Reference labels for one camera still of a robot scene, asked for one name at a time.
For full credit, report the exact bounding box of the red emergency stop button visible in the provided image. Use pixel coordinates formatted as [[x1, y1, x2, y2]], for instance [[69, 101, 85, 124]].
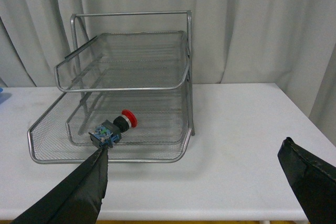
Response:
[[89, 109, 138, 148]]

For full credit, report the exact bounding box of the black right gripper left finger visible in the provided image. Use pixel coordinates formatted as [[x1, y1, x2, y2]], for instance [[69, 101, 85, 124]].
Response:
[[12, 148, 108, 223]]

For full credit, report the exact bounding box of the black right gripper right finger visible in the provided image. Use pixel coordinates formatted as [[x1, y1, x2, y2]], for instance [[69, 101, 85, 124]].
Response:
[[277, 137, 335, 223]]

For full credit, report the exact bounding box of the silver mesh three-tier rack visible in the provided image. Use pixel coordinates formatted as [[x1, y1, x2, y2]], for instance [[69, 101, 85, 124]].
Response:
[[27, 10, 195, 164]]

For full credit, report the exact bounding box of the grey curtain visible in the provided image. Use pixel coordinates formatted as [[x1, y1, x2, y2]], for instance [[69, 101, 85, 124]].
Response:
[[1, 0, 335, 134]]

